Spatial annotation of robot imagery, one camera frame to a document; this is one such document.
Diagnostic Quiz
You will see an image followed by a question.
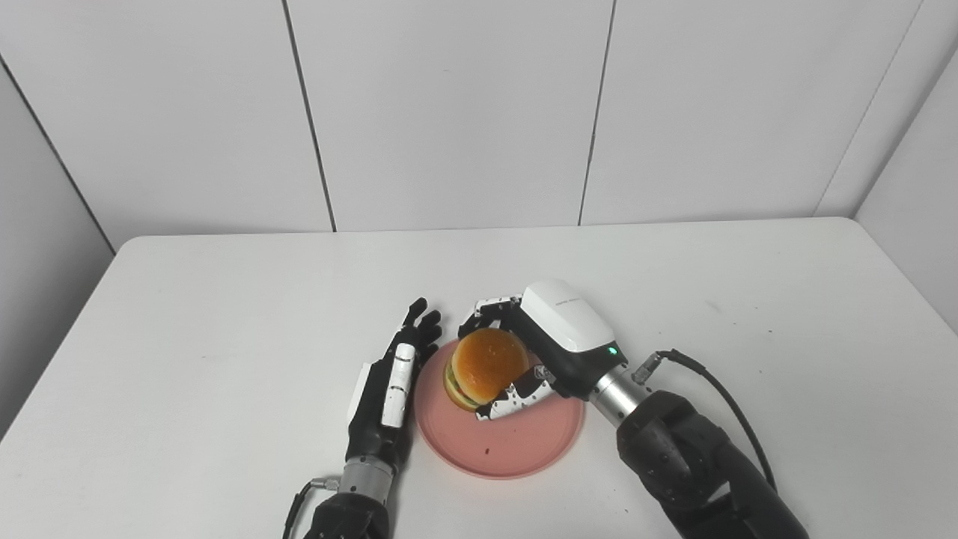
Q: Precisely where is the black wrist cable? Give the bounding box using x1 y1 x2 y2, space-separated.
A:
283 478 342 539
632 350 779 495

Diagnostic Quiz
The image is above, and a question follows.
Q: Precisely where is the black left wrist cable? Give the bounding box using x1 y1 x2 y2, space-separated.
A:
283 478 342 539

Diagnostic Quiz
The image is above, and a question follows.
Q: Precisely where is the toy hamburger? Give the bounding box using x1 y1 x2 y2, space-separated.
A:
444 328 531 412

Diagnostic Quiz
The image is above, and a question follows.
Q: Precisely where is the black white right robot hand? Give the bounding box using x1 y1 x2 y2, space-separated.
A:
458 280 629 421

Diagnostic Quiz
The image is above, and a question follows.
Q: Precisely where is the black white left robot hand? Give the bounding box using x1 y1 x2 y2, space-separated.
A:
347 298 442 472

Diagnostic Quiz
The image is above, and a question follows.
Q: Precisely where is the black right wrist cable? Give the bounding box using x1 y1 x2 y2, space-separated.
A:
632 350 779 495

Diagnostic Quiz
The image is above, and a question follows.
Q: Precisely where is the pink round plate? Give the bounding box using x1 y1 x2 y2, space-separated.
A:
414 338 585 480

